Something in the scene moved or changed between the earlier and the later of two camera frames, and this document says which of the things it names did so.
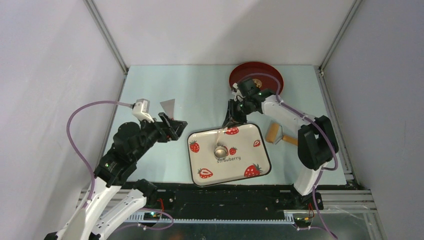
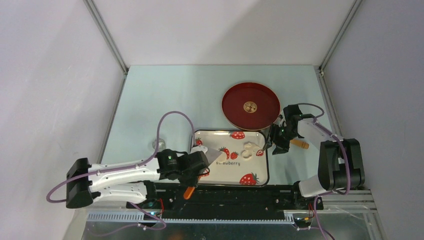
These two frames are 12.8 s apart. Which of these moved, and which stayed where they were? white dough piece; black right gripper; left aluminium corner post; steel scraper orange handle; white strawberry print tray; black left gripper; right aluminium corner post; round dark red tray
Moved: black left gripper; white dough piece; steel scraper orange handle; black right gripper; round dark red tray
Stayed: right aluminium corner post; white strawberry print tray; left aluminium corner post
